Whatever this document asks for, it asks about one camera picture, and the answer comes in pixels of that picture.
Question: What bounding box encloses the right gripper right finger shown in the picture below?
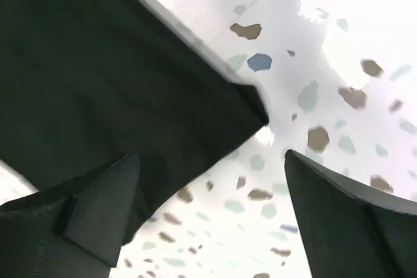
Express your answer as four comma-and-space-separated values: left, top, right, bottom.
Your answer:
284, 150, 416, 278

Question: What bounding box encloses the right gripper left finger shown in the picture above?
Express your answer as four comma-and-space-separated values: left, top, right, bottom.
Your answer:
1, 152, 139, 278

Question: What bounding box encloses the black t shirt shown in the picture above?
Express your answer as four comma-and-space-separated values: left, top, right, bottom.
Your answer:
1, 0, 269, 243

